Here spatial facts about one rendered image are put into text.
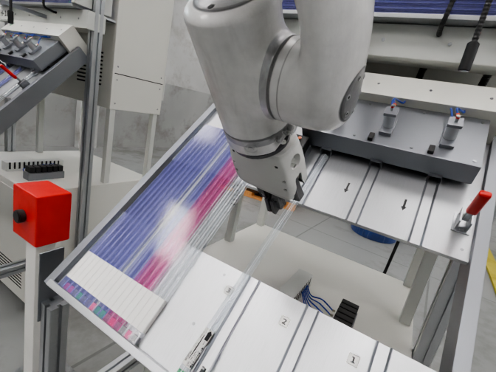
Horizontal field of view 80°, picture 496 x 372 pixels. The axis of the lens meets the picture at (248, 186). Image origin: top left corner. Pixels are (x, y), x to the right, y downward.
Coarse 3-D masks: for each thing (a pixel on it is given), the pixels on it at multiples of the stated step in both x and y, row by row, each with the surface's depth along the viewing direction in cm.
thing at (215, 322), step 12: (324, 156) 66; (312, 168) 65; (312, 180) 63; (288, 204) 60; (288, 216) 58; (276, 228) 57; (264, 240) 56; (264, 252) 54; (252, 264) 53; (240, 276) 53; (240, 288) 51; (228, 300) 49; (216, 312) 49; (216, 324) 48
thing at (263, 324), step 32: (192, 288) 54; (224, 288) 53; (256, 288) 51; (160, 320) 51; (192, 320) 50; (224, 320) 49; (256, 320) 48; (288, 320) 47; (320, 320) 46; (160, 352) 48; (224, 352) 46; (256, 352) 45; (288, 352) 45; (320, 352) 44; (352, 352) 43; (384, 352) 42
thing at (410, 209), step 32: (352, 160) 66; (320, 192) 62; (352, 192) 60; (384, 192) 59; (416, 192) 58; (448, 192) 56; (352, 224) 57; (384, 224) 55; (416, 224) 54; (448, 224) 52; (448, 256) 49
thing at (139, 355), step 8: (48, 280) 58; (56, 288) 57; (64, 296) 55; (72, 296) 55; (72, 304) 54; (80, 304) 54; (80, 312) 53; (88, 312) 52; (96, 320) 51; (104, 328) 50; (112, 328) 50; (112, 336) 49; (120, 336) 49; (120, 344) 48; (128, 344) 48; (128, 352) 47; (136, 352) 47; (144, 352) 48; (144, 360) 46; (152, 360) 46; (152, 368) 45; (160, 368) 44
